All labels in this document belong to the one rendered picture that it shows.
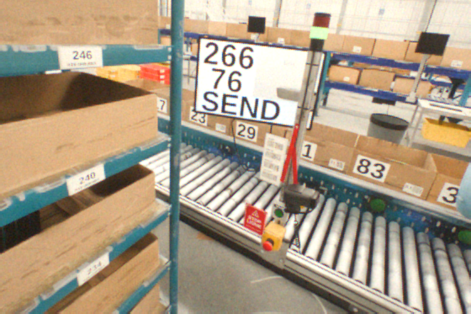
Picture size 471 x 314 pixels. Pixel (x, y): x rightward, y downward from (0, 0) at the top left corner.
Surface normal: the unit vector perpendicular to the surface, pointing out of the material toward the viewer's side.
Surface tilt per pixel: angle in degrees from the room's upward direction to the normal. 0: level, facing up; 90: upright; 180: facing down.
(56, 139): 91
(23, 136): 90
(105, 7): 90
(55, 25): 92
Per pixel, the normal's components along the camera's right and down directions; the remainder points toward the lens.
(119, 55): 0.87, 0.26
